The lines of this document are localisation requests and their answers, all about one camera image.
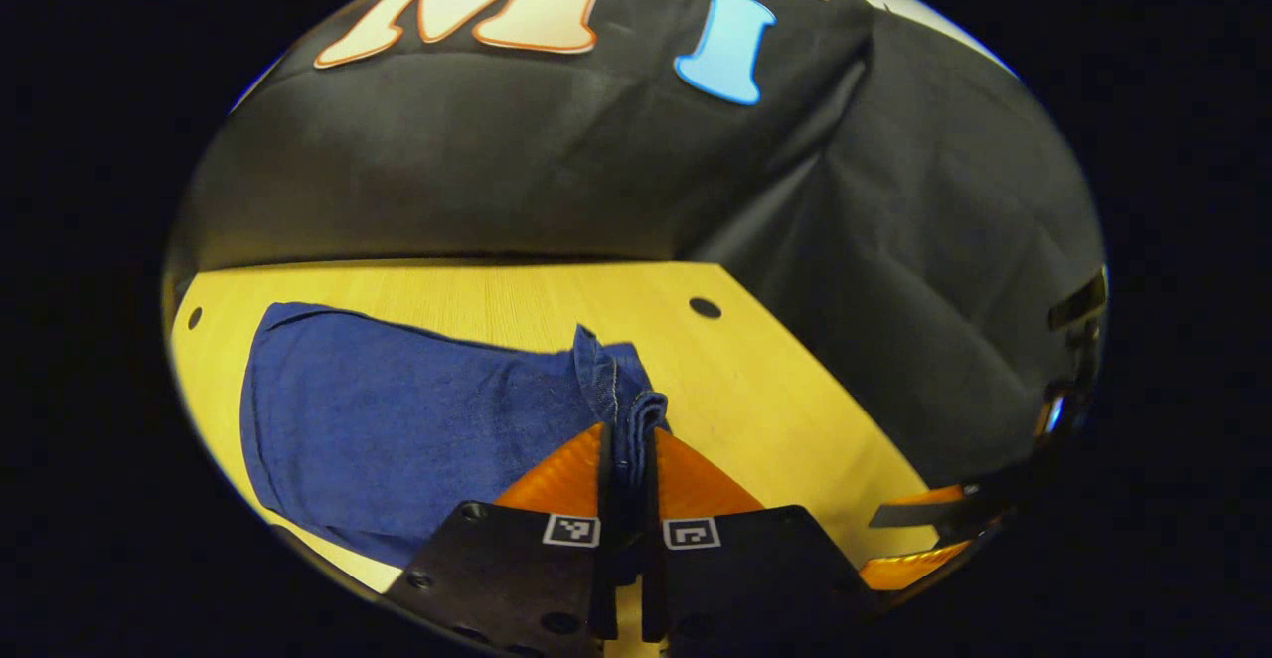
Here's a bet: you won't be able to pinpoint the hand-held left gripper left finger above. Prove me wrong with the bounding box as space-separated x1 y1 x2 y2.
382 421 615 657

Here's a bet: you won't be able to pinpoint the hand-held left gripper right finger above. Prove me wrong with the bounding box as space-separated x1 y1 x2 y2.
639 425 881 655

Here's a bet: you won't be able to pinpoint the blue denim jeans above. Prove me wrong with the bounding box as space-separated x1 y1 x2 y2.
239 301 671 572

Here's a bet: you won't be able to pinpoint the black backdrop cloth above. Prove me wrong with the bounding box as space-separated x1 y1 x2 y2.
164 0 1107 492

